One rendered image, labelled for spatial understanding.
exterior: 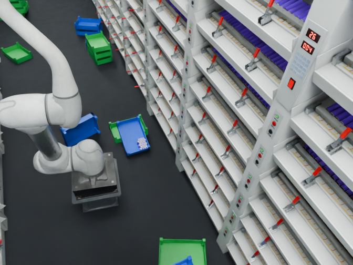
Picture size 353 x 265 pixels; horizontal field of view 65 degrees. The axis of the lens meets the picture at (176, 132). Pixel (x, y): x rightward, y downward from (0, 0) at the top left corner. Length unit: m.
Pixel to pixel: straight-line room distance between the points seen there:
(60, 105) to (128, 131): 1.31
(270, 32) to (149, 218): 1.51
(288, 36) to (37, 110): 0.96
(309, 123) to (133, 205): 1.49
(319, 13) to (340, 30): 0.07
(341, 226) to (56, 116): 1.10
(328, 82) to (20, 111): 1.08
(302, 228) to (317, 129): 0.41
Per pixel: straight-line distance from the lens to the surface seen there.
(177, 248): 2.01
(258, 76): 1.12
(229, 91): 1.32
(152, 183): 2.23
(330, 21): 0.84
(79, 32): 4.04
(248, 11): 1.13
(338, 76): 0.88
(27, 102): 1.26
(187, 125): 1.88
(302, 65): 0.91
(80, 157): 1.75
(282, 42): 0.98
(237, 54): 1.22
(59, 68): 1.15
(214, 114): 1.47
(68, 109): 1.23
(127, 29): 2.95
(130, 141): 2.43
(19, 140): 2.76
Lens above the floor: 1.89
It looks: 47 degrees down
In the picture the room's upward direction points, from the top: 5 degrees clockwise
